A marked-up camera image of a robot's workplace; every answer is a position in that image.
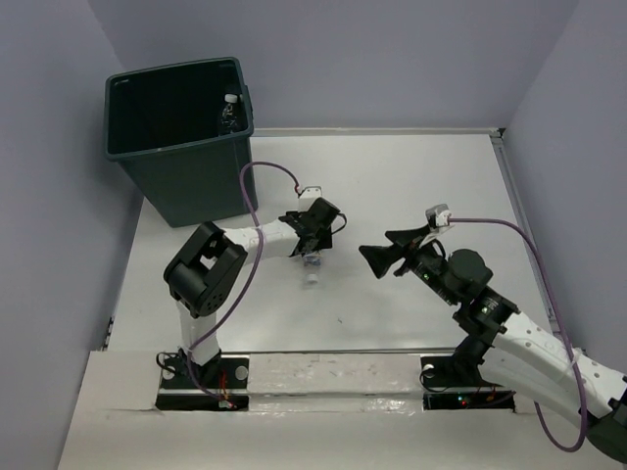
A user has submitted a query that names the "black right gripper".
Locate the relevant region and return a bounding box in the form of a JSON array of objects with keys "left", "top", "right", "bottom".
[{"left": 358, "top": 223, "right": 458, "bottom": 306}]

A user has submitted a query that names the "clear bottle white blue label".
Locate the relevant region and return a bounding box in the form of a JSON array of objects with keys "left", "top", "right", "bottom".
[{"left": 302, "top": 252, "right": 322, "bottom": 288}]

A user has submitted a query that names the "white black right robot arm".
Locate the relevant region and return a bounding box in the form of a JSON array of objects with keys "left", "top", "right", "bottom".
[{"left": 359, "top": 225, "right": 626, "bottom": 462}]

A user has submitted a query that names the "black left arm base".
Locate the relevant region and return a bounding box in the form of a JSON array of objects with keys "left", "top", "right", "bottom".
[{"left": 156, "top": 352, "right": 250, "bottom": 412}]

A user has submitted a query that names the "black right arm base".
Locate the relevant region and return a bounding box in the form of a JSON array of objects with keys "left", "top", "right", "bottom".
[{"left": 418, "top": 337, "right": 515, "bottom": 411}]

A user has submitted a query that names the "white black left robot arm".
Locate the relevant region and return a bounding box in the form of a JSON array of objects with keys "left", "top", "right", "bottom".
[{"left": 164, "top": 197, "right": 347, "bottom": 387}]

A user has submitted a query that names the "dark green plastic bin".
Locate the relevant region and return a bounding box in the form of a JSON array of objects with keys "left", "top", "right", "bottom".
[{"left": 104, "top": 57, "right": 257, "bottom": 227}]

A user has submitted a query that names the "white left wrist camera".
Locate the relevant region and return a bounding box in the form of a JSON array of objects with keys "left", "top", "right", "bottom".
[{"left": 298, "top": 186, "right": 322, "bottom": 212}]

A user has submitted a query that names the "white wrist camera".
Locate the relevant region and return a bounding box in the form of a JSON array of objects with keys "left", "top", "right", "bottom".
[
  {"left": 298, "top": 186, "right": 322, "bottom": 212},
  {"left": 420, "top": 204, "right": 452, "bottom": 246}
]

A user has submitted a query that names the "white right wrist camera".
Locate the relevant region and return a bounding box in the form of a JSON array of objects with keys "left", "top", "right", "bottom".
[{"left": 420, "top": 204, "right": 452, "bottom": 246}]

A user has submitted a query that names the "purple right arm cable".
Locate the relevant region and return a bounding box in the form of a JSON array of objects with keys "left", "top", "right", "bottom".
[{"left": 448, "top": 217, "right": 589, "bottom": 450}]

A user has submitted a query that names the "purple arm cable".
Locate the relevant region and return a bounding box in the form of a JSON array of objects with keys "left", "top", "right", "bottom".
[
  {"left": 448, "top": 217, "right": 589, "bottom": 450},
  {"left": 185, "top": 161, "right": 303, "bottom": 402}
]

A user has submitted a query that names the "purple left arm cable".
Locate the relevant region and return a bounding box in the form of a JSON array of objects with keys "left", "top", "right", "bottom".
[{"left": 185, "top": 161, "right": 303, "bottom": 402}]

